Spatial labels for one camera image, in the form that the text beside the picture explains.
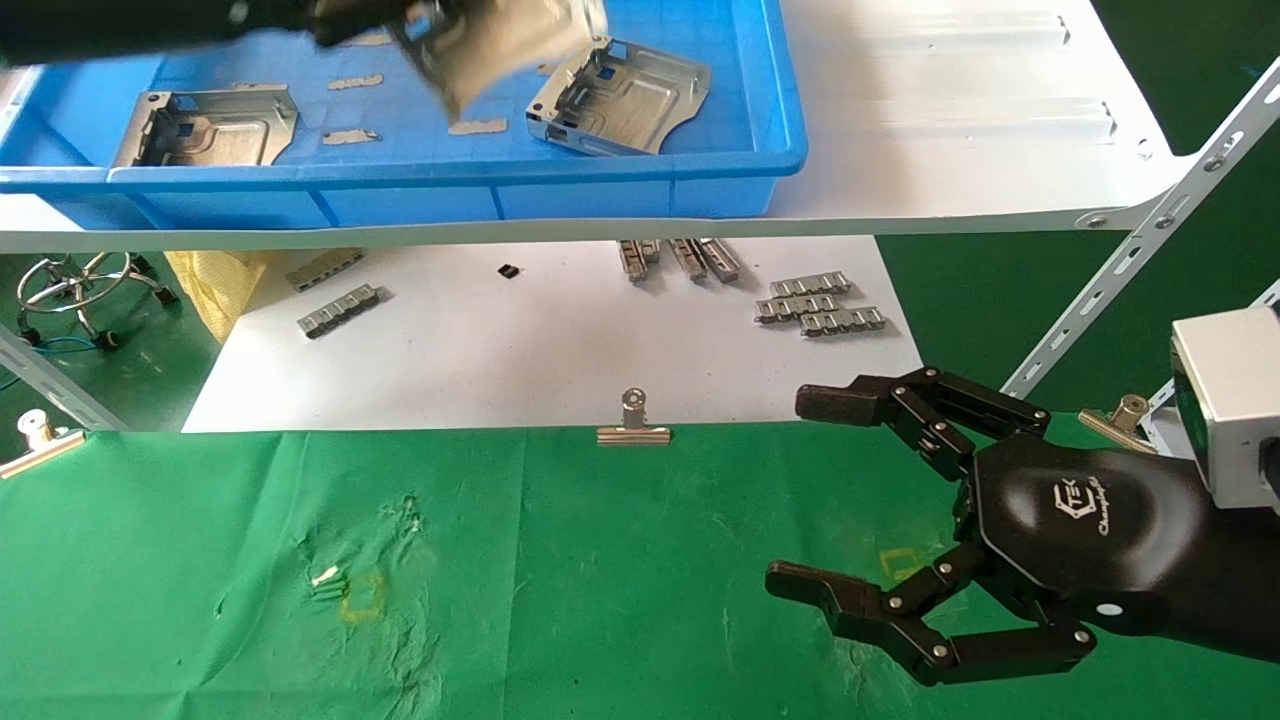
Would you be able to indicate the small white paper scrap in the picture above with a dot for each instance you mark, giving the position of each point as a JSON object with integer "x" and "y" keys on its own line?
{"x": 325, "y": 576}

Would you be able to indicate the chrome stool base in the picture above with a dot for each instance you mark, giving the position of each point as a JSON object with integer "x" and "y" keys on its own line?
{"x": 75, "y": 295}

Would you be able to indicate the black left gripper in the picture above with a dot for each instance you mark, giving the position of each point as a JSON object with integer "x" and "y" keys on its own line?
{"x": 355, "y": 18}

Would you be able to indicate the grey metal rail part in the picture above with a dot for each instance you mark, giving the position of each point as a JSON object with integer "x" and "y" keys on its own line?
{"x": 843, "y": 321}
{"x": 797, "y": 306}
{"x": 340, "y": 310}
{"x": 722, "y": 260}
{"x": 637, "y": 258}
{"x": 325, "y": 268}
{"x": 688, "y": 258}
{"x": 808, "y": 286}

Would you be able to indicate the long white slotted angle beam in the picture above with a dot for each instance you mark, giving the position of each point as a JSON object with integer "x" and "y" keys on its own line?
{"x": 1150, "y": 225}

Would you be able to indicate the green table cloth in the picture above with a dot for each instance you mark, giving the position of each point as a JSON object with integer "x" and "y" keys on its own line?
{"x": 640, "y": 560}

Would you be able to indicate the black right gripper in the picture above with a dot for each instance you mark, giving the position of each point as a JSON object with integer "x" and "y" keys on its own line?
{"x": 1080, "y": 520}

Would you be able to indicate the white shelf board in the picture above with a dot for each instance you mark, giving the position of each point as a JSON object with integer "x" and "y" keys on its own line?
{"x": 950, "y": 150}

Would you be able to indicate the blue plastic tray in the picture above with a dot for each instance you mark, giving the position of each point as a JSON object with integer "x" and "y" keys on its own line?
{"x": 400, "y": 205}

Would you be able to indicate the yellow plastic bag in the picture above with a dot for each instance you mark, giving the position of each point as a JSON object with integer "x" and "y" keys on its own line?
{"x": 215, "y": 285}

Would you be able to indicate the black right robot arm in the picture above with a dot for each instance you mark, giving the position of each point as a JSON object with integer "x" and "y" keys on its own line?
{"x": 1245, "y": 580}

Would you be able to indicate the white lower board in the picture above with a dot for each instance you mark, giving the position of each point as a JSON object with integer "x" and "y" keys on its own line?
{"x": 500, "y": 350}

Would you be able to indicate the metal bracket plate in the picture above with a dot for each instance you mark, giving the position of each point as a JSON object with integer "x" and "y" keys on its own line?
{"x": 630, "y": 100}
{"x": 510, "y": 45}
{"x": 230, "y": 135}

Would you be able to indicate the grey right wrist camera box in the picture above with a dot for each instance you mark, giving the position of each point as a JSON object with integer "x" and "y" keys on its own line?
{"x": 1235, "y": 400}

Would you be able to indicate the silver binder clip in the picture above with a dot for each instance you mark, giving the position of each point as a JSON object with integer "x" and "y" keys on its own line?
{"x": 634, "y": 432}
{"x": 40, "y": 450}
{"x": 1128, "y": 412}

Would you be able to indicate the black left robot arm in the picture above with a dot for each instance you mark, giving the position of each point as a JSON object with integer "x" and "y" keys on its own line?
{"x": 120, "y": 25}

